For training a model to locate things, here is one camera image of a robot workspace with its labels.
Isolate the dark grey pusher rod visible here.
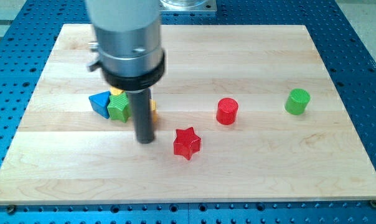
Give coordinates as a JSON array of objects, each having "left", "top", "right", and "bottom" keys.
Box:
[{"left": 127, "top": 88, "right": 154, "bottom": 144}]

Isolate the red star block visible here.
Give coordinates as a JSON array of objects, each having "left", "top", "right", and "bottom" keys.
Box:
[{"left": 173, "top": 127, "right": 201, "bottom": 161}]

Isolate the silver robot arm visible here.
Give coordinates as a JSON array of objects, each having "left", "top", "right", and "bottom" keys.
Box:
[{"left": 85, "top": 0, "right": 166, "bottom": 144}]

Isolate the yellow hexagon block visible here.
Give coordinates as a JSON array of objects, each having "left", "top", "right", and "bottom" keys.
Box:
[{"left": 149, "top": 99, "right": 157, "bottom": 123}]

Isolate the green star block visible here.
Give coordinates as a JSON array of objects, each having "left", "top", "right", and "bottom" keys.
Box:
[{"left": 107, "top": 93, "right": 131, "bottom": 123}]

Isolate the yellow block behind star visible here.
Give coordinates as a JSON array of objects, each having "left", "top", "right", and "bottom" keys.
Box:
[{"left": 110, "top": 86, "right": 125, "bottom": 96}]

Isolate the blue triangle block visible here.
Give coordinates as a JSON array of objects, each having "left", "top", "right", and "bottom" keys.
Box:
[{"left": 88, "top": 91, "right": 111, "bottom": 119}]

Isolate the red cylinder block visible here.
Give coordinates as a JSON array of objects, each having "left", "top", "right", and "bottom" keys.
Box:
[{"left": 216, "top": 98, "right": 238, "bottom": 125}]

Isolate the wooden board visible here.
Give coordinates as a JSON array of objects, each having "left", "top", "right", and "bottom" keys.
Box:
[{"left": 0, "top": 24, "right": 376, "bottom": 205}]

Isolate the green cylinder block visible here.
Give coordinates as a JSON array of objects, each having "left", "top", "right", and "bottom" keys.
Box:
[{"left": 284, "top": 88, "right": 311, "bottom": 115}]

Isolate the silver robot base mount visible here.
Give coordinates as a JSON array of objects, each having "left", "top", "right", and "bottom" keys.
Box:
[{"left": 159, "top": 0, "right": 217, "bottom": 13}]

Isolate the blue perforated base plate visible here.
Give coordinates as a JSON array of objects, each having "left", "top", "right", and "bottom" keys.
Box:
[{"left": 0, "top": 1, "right": 376, "bottom": 223}]

